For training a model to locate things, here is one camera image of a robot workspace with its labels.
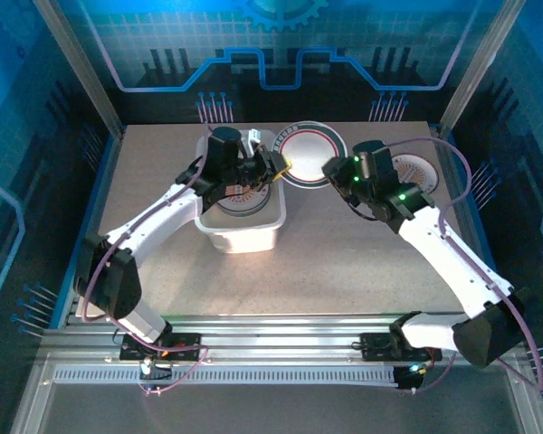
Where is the green red rim plate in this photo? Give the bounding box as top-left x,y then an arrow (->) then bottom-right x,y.
278,120 -> 348,189

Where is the orange sunburst plate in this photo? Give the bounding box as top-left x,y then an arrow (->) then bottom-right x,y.
215,184 -> 272,217
390,153 -> 438,198

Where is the white plastic bin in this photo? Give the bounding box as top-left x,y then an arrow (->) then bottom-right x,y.
194,128 -> 287,255

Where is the black controller box green light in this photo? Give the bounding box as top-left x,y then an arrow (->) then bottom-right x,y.
394,363 -> 431,392

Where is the small connector board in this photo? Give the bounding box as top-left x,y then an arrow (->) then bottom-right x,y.
138,355 -> 174,391

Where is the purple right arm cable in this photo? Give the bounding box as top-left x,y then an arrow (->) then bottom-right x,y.
379,137 -> 543,395

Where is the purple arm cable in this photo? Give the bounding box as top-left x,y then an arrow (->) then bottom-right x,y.
80,119 -> 214,399
379,137 -> 543,395

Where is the aluminium frame post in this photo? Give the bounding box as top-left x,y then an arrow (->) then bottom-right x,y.
437,0 -> 529,137
33,0 -> 127,139

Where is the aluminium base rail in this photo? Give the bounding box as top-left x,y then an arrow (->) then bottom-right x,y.
40,314 -> 526,365

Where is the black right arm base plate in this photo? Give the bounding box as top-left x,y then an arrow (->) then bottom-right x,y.
359,332 -> 443,363

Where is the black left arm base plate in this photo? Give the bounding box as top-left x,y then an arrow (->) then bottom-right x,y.
119,332 -> 204,363

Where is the white slotted cable duct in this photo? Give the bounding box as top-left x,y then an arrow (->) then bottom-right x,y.
52,364 -> 400,386

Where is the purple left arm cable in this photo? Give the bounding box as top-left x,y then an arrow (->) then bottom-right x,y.
80,119 -> 214,399

